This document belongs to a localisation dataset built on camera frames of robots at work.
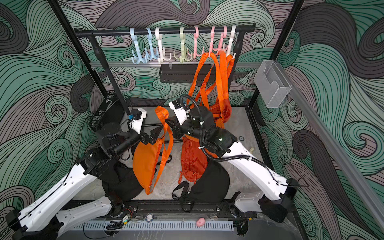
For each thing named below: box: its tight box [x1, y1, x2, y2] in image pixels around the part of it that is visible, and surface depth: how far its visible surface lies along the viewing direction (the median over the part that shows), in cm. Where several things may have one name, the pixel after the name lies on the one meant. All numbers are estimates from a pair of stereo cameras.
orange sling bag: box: [217, 50, 236, 129], surface depth 66 cm
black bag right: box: [171, 158, 230, 212], surface depth 81 cm
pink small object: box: [196, 217, 206, 227], surface depth 70 cm
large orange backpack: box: [132, 105, 174, 195], surface depth 78 cm
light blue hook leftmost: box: [130, 27, 148, 64], surface depth 58 cm
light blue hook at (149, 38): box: [144, 27, 158, 61], surface depth 59 cm
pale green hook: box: [173, 26, 193, 63], surface depth 59 cm
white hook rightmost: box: [226, 25, 237, 59], surface depth 60 cm
